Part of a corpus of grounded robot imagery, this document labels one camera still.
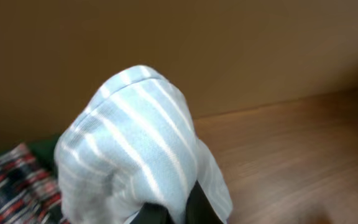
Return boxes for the dark green garment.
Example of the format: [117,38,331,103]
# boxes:
[0,135,59,180]

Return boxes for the red blue plaid garment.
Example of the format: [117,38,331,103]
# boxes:
[0,144,69,224]

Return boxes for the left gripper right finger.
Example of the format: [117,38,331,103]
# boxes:
[185,181,223,224]

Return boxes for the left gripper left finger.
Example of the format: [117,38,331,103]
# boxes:
[130,203,174,224]

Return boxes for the light blue striped baby pants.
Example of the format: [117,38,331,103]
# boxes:
[54,65,233,223]

